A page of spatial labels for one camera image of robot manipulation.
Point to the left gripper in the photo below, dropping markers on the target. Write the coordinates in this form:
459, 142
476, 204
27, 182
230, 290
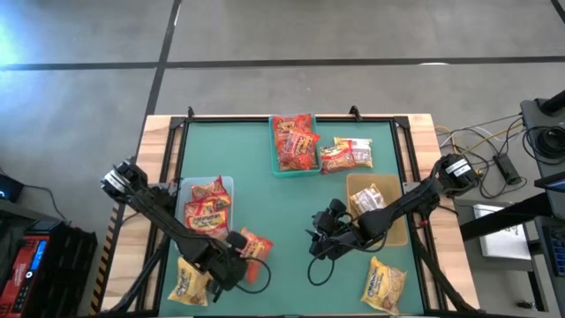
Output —
218, 265

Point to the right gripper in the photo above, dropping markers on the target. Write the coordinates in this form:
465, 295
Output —
346, 234

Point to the red spicy chicken noodle pack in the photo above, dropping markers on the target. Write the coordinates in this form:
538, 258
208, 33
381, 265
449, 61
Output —
279, 162
258, 247
284, 123
302, 150

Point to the red and yellow ramen pack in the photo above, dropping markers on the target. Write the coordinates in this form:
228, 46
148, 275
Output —
337, 159

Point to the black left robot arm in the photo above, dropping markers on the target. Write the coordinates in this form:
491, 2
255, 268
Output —
163, 216

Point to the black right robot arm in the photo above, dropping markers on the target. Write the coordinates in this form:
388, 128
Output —
410, 199

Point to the green table mat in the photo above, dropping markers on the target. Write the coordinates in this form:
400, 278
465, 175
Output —
282, 212

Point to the teal plastic bin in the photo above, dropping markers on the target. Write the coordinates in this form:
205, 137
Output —
296, 175

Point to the tan orange plastic bin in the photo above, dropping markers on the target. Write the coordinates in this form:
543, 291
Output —
397, 185

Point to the clear plastic bin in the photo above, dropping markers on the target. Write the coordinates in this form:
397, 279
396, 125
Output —
182, 194

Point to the yellow and white ramen pack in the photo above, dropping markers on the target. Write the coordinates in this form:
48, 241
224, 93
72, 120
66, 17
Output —
364, 152

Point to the yellow black hazard tape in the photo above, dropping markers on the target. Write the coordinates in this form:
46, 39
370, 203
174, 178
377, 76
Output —
104, 260

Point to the black plastic crate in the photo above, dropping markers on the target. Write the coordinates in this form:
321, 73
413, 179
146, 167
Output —
70, 265

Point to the white paper box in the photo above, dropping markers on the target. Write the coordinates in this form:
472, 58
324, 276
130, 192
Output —
503, 238

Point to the black diagonal bar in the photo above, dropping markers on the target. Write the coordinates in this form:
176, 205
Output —
507, 216

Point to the black power adapter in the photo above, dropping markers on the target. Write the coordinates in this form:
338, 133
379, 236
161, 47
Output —
506, 168

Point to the small black floor object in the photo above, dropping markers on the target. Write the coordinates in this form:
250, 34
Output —
523, 305

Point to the red electronic instrument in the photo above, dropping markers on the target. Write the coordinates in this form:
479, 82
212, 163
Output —
17, 282

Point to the black keyboard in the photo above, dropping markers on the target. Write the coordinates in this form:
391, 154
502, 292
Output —
557, 243

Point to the blue screen laptop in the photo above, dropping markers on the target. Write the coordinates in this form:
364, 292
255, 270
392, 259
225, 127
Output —
554, 184

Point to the black device with blue light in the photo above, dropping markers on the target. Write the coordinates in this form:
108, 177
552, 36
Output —
9, 187

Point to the black equipment stand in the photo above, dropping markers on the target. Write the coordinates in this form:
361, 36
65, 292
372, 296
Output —
536, 115

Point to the black frame clamp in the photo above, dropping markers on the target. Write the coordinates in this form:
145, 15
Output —
190, 112
355, 112

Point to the black table frame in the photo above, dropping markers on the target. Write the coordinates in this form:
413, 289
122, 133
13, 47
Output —
220, 118

